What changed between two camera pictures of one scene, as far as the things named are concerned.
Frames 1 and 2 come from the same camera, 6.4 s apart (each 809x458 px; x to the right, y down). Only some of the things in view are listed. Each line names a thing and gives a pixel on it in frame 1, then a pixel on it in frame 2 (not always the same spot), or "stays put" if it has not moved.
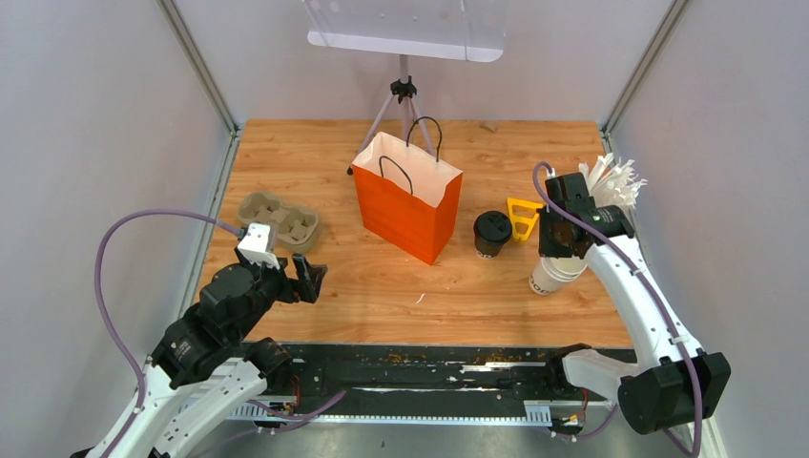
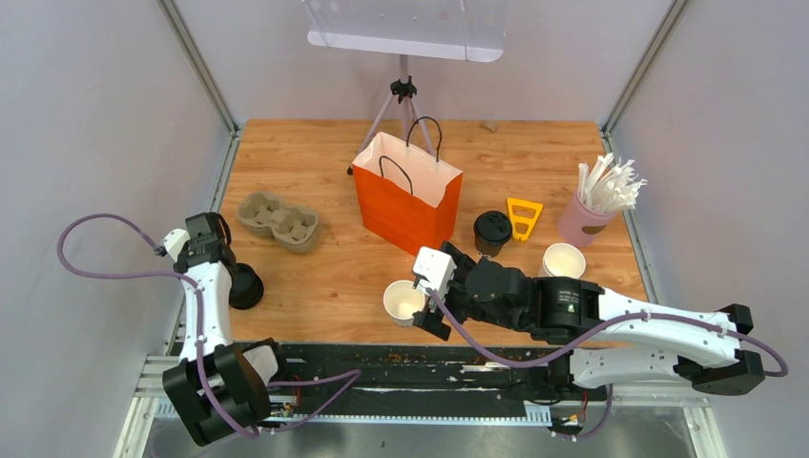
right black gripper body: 549,241 to 462,304
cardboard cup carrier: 298,228 stays put
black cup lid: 492,226 stays put
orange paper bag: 408,197 stays put
